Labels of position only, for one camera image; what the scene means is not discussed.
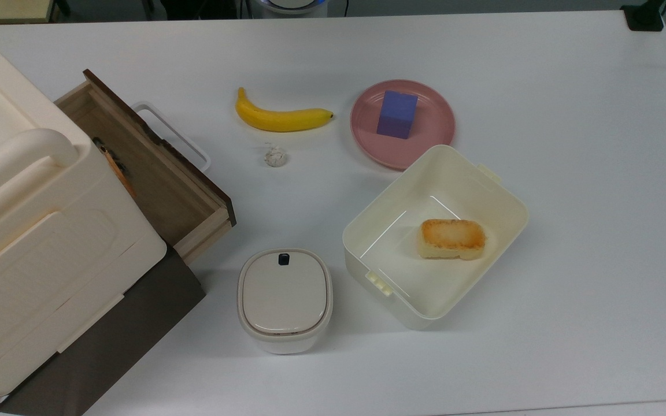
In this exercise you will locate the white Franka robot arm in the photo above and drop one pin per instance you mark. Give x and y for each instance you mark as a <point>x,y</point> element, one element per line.
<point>292,4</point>

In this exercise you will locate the small white garlic toy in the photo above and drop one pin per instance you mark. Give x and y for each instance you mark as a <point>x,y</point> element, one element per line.
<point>276,156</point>

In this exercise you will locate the yellow toy banana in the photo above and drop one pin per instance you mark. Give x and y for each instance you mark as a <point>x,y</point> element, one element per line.
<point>281,120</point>

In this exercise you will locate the toasted bread toy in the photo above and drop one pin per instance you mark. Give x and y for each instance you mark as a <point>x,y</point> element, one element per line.
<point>451,238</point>

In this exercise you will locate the brown wooden drawer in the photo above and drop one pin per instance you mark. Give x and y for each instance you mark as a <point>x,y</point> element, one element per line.
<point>159,190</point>

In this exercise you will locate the dark brown drawer cabinet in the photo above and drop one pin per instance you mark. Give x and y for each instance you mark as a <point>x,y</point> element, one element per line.
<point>107,346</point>

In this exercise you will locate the cream toy fridge cabinet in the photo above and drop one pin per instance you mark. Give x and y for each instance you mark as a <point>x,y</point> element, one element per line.
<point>32,260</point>

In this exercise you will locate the pink plate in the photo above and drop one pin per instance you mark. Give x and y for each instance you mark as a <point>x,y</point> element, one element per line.
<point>367,133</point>

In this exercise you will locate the small white trash can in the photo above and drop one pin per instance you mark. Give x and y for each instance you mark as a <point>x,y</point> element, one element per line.
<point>284,294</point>

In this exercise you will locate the purple cube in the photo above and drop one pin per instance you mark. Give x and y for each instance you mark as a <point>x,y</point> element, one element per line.
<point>396,115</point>

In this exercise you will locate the white plastic storage box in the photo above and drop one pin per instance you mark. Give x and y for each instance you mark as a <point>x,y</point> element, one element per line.
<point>466,277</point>

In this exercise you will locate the black stand base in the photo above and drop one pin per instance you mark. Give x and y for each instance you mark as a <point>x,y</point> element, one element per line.
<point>645,20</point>

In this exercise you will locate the wooden side table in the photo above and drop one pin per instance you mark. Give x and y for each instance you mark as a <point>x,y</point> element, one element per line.
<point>3,11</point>

